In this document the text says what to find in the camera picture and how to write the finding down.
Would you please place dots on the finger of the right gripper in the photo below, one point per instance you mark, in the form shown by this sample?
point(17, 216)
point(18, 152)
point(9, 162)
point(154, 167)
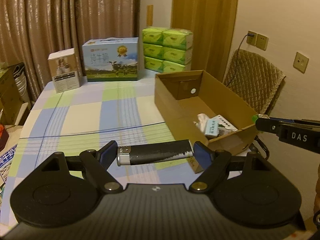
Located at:
point(267, 124)

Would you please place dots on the white cloth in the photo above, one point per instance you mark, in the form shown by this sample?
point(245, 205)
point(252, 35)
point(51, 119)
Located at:
point(202, 122)

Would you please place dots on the wall socket with plug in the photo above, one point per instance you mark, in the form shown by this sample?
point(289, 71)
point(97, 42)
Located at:
point(251, 38)

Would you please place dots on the green snack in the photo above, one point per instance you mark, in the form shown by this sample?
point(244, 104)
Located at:
point(255, 118)

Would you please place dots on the white humidifier box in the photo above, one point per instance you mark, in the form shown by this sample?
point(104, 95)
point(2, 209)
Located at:
point(64, 70)

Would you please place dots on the green tissue pack bundle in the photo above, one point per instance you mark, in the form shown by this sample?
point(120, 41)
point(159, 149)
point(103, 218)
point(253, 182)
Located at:
point(167, 50)

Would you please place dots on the blue milk carton box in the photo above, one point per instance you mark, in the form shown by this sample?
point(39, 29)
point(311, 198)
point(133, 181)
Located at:
point(111, 59)

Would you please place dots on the brown cardboard boxes stack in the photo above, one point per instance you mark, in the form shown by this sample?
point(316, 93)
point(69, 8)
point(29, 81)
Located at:
point(11, 101)

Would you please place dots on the quilted chair cover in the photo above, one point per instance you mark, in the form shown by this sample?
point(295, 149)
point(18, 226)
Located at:
point(255, 79)

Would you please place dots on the checkered tablecloth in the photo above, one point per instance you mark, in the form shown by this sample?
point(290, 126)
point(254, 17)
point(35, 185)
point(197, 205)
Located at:
point(85, 118)

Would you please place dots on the brown curtain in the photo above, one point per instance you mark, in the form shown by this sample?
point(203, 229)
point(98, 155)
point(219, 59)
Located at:
point(33, 29)

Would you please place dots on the black lighter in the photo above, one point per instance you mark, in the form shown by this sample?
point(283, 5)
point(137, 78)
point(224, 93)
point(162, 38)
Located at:
point(154, 153)

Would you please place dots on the person's right hand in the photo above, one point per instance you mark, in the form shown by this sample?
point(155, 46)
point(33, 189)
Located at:
point(316, 207)

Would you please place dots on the flattened milk carton sheet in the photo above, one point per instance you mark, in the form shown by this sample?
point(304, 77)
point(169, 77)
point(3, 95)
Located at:
point(5, 163)

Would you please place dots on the light blue small box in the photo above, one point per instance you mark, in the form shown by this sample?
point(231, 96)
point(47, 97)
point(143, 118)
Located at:
point(212, 128)

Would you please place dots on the wooden door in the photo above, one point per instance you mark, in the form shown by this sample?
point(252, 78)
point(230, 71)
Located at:
point(212, 23)

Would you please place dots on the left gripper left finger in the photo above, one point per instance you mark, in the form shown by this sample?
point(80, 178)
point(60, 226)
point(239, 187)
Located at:
point(96, 164)

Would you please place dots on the brown cardboard box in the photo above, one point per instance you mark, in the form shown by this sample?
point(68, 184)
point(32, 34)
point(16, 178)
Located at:
point(181, 96)

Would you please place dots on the white green medicine box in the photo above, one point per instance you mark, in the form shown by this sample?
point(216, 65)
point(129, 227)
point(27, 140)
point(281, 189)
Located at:
point(224, 126)

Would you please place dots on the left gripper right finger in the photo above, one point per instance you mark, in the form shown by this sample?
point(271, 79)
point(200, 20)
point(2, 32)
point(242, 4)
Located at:
point(214, 164)

